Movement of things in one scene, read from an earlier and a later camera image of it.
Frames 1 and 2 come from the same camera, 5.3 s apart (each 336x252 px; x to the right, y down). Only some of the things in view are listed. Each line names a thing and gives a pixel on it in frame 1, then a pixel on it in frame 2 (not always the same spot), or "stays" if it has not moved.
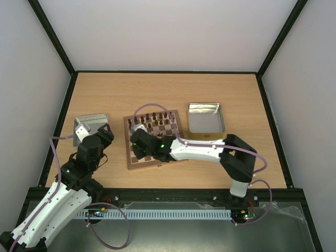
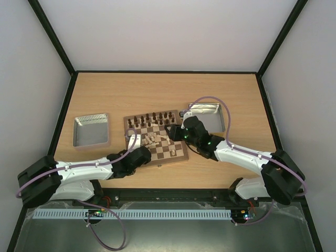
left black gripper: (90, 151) → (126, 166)
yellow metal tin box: (205, 121) stays
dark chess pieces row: (154, 117) stays
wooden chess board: (160, 124) stays
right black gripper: (138, 137) → (173, 132)
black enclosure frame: (73, 73) stays
